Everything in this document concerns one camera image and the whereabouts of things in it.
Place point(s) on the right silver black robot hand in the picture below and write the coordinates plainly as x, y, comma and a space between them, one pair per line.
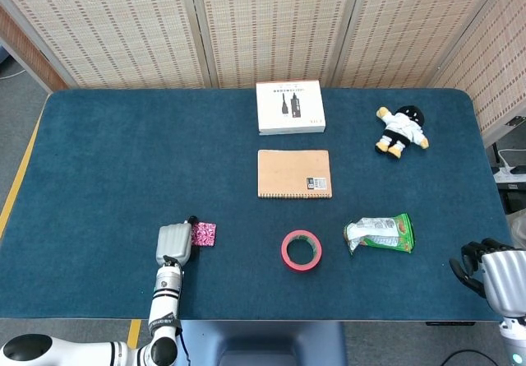
505, 275

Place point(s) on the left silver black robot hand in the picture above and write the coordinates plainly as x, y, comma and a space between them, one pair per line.
174, 242

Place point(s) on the pink patterned small pack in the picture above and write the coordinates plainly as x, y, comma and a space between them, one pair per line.
204, 234

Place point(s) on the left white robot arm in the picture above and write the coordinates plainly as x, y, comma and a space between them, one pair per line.
164, 300

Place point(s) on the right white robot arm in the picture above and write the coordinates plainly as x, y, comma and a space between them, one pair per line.
513, 341

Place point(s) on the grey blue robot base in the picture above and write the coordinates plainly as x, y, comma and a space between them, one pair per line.
259, 341

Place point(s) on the black table control panel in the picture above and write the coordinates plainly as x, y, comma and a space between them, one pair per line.
450, 323

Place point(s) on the white power strip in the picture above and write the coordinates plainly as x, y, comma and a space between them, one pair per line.
511, 173

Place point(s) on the red tape roll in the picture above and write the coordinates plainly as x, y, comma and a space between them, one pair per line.
285, 255

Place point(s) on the blue felt table mat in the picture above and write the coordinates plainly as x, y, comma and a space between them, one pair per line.
102, 156

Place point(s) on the green silver snack bag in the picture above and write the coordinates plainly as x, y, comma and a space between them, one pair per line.
382, 234

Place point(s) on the brown spiral notebook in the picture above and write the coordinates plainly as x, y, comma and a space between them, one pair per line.
287, 172

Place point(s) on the white product box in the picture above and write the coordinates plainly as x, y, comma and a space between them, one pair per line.
289, 109

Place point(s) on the black white plush doll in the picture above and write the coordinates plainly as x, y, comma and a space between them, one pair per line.
400, 129

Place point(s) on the woven bamboo screen panel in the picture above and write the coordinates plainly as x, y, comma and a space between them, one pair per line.
497, 78
102, 24
402, 24
275, 20

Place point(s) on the brown wooden board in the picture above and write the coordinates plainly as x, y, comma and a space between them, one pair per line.
29, 49

